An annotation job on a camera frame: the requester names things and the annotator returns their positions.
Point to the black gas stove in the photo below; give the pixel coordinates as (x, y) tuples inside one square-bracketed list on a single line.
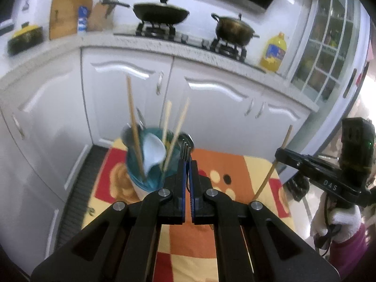
[(194, 42)]

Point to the wooden knife block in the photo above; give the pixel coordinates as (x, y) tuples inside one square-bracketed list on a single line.
[(98, 19)]

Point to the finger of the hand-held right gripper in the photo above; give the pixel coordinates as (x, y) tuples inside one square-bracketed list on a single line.
[(311, 163)]

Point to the speckled kitchen counter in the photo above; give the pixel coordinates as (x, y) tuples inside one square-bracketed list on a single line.
[(117, 42)]

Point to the wooden cutting board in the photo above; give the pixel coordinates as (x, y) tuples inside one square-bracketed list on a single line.
[(67, 17)]

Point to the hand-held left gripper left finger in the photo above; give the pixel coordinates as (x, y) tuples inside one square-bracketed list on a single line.
[(182, 182)]

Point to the black wok lid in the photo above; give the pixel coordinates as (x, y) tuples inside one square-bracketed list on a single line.
[(161, 7)]

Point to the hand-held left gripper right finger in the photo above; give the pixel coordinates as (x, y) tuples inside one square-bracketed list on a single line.
[(192, 182)]

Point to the black trash bag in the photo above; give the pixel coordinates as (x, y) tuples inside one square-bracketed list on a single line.
[(298, 189)]

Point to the white cabinet door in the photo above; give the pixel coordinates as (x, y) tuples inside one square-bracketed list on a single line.
[(111, 108), (26, 211), (53, 123), (279, 117), (220, 117)]

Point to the person's right hand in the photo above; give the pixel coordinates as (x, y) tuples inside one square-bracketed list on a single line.
[(343, 220)]

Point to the glass pane window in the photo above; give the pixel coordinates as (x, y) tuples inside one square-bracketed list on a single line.
[(323, 50)]

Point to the black wok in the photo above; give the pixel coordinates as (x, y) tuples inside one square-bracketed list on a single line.
[(158, 18)]

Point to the small metal spatula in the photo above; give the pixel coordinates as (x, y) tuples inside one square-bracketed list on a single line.
[(27, 4)]

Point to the blue white packet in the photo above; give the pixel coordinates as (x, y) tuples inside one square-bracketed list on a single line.
[(82, 20)]

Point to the yellow oil bottle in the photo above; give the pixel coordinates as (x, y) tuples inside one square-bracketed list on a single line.
[(273, 54)]

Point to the person's right forearm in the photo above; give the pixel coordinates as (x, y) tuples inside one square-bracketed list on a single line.
[(352, 249)]

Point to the bronze pot lid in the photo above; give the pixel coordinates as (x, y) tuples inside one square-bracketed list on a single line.
[(235, 22)]

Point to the checkered orange yellow mat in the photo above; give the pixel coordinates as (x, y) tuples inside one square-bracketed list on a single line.
[(188, 246)]

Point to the bronze cooking pot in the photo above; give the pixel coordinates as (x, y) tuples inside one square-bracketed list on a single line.
[(233, 33)]

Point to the metal fork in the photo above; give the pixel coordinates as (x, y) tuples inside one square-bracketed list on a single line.
[(185, 151)]

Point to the floral utensil holder cup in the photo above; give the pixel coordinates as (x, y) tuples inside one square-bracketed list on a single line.
[(152, 179)]

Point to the black casserole yellow lid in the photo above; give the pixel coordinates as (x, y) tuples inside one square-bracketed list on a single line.
[(25, 39)]

